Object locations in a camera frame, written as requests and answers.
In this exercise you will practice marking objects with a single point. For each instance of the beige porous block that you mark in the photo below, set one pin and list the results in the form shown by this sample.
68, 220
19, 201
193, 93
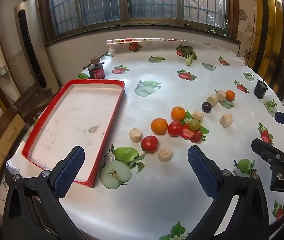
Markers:
221, 94
198, 116
212, 100
135, 135
164, 154
225, 120

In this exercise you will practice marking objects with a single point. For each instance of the wooden cabinet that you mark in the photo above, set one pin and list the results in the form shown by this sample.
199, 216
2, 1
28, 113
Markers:
5, 135

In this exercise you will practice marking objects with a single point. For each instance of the green bottle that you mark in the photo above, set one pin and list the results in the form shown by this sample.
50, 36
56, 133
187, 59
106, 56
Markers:
226, 28

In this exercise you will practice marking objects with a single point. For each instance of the red jar with cork lid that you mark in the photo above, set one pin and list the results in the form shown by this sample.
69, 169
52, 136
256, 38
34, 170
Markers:
96, 71

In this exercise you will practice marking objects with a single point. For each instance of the dark plum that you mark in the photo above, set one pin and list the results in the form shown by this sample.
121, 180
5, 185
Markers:
206, 106

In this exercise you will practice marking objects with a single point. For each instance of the orange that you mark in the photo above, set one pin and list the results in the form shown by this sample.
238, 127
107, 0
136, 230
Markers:
159, 126
178, 113
230, 95

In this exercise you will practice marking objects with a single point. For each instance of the red rimmed white tray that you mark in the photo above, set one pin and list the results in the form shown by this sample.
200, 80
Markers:
69, 120

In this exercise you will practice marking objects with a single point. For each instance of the red tomato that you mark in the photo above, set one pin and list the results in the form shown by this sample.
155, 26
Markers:
175, 128
149, 143

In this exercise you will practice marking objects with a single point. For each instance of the green leafy vegetable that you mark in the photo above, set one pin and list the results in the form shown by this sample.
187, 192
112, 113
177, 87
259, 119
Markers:
189, 52

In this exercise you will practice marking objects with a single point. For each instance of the yellow door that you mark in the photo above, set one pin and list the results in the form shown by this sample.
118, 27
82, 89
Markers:
272, 30

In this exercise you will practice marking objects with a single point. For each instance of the black cup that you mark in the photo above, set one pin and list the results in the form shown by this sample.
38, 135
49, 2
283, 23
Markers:
260, 90

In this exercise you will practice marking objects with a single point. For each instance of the barred window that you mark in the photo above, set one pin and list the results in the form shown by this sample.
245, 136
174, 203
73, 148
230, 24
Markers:
137, 0

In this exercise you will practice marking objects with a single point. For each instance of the wooden chair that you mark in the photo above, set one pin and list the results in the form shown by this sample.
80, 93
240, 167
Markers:
33, 100

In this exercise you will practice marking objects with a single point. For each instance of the white standing air conditioner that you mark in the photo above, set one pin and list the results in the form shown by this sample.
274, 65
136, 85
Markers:
29, 45

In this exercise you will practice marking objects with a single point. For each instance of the green grape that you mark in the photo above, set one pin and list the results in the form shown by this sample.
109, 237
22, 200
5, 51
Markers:
194, 124

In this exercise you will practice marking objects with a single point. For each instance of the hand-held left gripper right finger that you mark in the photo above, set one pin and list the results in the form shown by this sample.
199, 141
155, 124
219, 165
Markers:
203, 172

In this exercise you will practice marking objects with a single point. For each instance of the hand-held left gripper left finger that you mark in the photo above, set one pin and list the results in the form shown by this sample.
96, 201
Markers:
71, 171

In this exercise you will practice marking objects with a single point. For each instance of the fruit print tablecloth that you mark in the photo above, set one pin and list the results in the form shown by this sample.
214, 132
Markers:
167, 85

